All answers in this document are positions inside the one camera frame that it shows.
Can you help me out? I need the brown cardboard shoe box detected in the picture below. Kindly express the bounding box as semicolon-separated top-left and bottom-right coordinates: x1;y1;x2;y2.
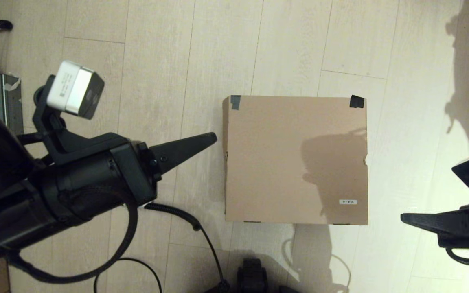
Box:
222;95;369;225

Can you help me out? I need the grey power supply unit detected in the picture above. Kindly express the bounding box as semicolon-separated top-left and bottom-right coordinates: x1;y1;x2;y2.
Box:
0;74;24;135

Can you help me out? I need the black corrugated cable conduit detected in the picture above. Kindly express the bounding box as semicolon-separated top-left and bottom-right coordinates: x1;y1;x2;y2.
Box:
144;203;230;293

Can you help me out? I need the black left wrist camera cable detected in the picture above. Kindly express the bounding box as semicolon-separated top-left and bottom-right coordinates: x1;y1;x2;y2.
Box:
9;191;138;284

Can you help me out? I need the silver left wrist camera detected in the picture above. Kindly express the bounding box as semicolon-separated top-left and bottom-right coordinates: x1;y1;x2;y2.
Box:
46;60;105;120

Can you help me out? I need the thin black cable loop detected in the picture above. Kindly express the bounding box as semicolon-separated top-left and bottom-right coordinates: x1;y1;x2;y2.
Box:
94;258;162;293

